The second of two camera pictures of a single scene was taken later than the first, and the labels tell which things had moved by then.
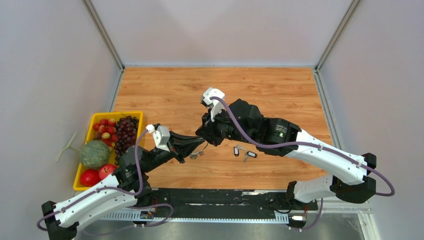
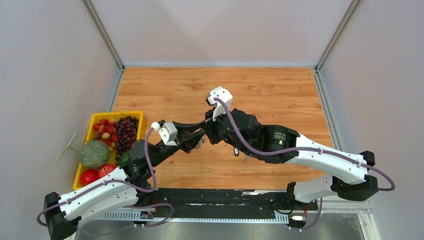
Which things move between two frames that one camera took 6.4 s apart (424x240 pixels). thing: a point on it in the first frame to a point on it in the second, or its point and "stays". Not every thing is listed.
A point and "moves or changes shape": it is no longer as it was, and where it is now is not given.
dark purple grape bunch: [126, 130] stays
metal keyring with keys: [193, 155] moves or changes shape
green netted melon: [94, 153] stays
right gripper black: [208, 129] stays
